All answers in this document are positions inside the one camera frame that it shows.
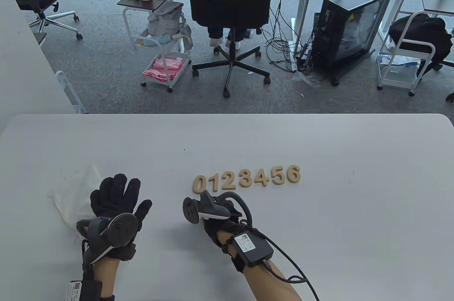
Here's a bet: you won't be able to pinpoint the person's right hand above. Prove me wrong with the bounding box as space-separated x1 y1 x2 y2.
203 199 249 248

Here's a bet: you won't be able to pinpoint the person's left hand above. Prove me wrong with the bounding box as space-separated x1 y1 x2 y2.
82 173 153 262

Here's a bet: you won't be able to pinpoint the curved flat-based wooden number block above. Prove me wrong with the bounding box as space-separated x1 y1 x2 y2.
219 171 237 191

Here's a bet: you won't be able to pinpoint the white drawstring bag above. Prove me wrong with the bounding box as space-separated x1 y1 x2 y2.
49 165 103 243

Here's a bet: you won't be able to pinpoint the double-curved wooden number block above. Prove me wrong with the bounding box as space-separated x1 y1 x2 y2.
238 170 254 189

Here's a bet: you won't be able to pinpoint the angular crossed wooden number block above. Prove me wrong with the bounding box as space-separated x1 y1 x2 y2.
254 169 270 188

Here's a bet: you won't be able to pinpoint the flat-topped curved wooden number block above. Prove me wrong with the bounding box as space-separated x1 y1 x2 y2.
270 167 286 186

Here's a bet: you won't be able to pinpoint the single-loop wooden number block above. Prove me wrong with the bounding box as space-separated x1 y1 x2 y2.
287 165 302 184

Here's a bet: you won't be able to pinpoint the person's left forearm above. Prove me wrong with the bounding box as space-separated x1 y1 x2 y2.
93 258 120 296

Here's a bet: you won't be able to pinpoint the person's right forearm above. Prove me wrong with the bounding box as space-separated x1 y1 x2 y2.
216 230 303 301

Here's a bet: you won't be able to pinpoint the black bag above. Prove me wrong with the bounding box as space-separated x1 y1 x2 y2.
388 13 454 78

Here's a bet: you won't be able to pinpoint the black tracking controller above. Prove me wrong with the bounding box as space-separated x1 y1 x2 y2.
183 190 253 225
76 212 139 264

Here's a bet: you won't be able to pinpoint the black labelled sensor box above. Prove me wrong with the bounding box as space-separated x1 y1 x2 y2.
66 280 103 301
234 231 274 268

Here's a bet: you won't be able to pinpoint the white metal rack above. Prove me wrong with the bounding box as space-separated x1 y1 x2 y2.
55 71 88 114

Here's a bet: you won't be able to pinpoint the pink folded cloth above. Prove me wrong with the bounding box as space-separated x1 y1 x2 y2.
143 58 184 82

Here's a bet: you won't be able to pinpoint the white partition panel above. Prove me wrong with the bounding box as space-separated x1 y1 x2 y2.
0 0 78 129

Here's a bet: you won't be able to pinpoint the light blue packet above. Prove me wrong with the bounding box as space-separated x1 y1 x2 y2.
139 33 171 48

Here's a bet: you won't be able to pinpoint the clear plastic wrap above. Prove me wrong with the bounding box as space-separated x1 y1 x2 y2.
292 70 321 89

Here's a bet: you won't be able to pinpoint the grey backpack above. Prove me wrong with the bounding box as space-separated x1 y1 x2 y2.
147 0 194 50

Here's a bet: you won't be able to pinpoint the white rolling cart dark top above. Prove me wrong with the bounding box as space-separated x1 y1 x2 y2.
117 0 194 93

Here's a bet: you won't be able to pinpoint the white metal cart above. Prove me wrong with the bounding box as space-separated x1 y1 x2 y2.
377 10 437 97

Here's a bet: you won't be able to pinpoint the black computer tower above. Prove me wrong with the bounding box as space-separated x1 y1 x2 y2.
311 0 395 87

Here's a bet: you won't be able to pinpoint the clear plastic bags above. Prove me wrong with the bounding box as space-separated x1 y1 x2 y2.
377 53 422 80

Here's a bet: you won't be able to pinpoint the black forearm strap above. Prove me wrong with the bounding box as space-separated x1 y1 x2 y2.
231 252 249 274

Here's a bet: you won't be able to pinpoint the black sensor cable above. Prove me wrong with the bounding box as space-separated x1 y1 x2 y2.
248 225 320 301

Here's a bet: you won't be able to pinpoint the white cable duct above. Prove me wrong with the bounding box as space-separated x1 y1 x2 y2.
288 17 299 72

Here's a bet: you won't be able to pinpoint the black cable tangle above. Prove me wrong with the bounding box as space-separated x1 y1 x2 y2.
264 0 314 71

